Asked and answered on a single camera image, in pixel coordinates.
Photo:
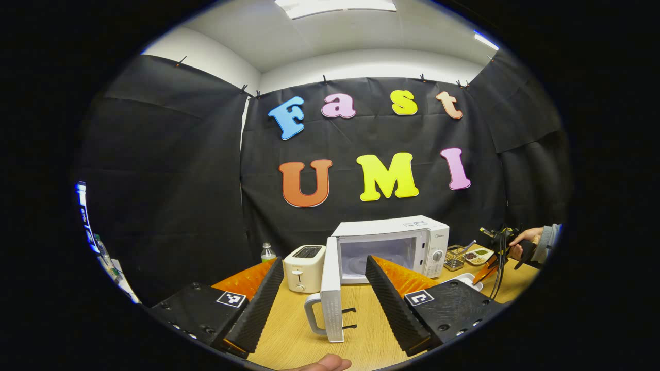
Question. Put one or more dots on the black backdrop cloth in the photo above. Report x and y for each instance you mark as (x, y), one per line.
(170, 180)

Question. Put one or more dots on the white food plate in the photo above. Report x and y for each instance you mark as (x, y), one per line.
(466, 281)

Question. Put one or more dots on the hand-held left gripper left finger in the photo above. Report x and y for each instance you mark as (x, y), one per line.
(258, 309)

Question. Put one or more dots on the green label drink bottle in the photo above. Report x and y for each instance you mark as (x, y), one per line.
(267, 253)

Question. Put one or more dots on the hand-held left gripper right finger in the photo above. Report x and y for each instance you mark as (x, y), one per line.
(394, 309)

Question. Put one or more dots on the white divided dish of beans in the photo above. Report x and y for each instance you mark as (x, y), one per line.
(480, 255)

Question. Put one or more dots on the white microwave oven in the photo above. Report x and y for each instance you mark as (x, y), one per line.
(407, 234)

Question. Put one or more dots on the large ceiling light panel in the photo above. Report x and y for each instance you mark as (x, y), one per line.
(335, 7)

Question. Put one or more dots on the small ceiling light panel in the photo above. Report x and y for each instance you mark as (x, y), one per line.
(486, 40)

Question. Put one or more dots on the white toaster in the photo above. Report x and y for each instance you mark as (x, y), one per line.
(304, 268)

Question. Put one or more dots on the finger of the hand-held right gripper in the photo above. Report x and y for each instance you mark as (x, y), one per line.
(487, 270)

